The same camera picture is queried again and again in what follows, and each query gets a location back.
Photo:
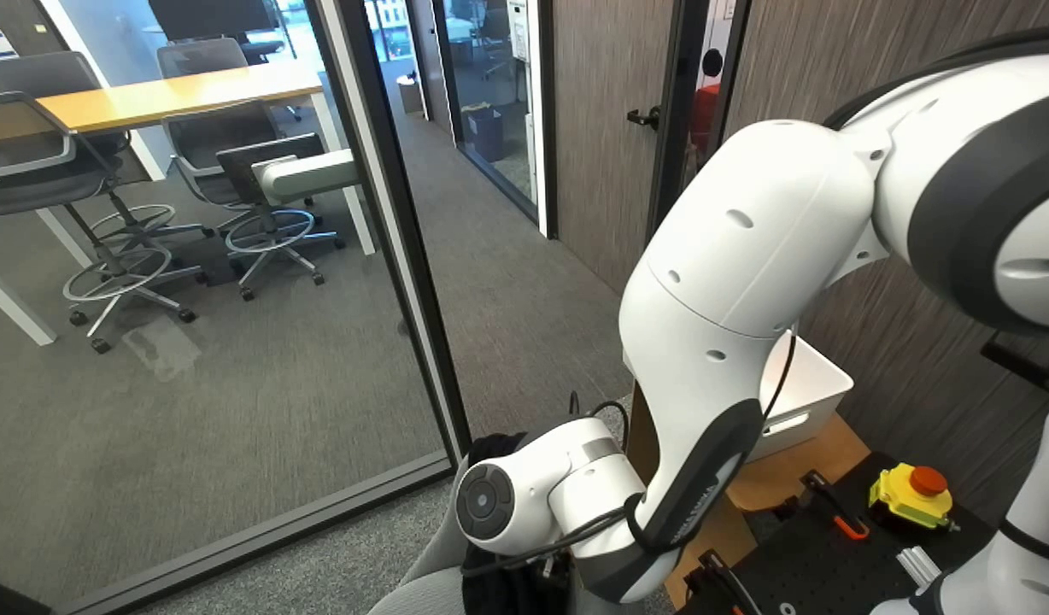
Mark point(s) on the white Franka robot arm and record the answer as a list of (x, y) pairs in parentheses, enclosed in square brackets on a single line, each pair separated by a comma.
[(764, 252)]

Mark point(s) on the white plastic container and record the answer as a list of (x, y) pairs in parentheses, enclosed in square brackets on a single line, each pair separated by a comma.
[(814, 381)]

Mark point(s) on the grey office stool chair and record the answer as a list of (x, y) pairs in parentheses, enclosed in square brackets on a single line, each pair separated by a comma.
[(44, 173)]

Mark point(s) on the office stool with silver back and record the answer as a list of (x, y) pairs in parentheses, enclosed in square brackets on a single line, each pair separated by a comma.
[(284, 184)]

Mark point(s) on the red fire extinguisher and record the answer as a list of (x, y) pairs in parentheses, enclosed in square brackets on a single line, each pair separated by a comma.
[(708, 108)]

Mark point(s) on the wooden table with white legs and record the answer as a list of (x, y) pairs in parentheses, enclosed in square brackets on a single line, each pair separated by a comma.
[(168, 100)]

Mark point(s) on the yellow emergency stop button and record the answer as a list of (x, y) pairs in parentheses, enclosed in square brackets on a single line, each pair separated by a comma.
[(911, 497)]

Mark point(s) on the black glass wall post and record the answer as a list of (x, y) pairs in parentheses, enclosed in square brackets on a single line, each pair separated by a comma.
[(386, 226)]

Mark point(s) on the aluminium bracket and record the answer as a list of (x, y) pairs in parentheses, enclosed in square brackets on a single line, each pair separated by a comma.
[(919, 564)]

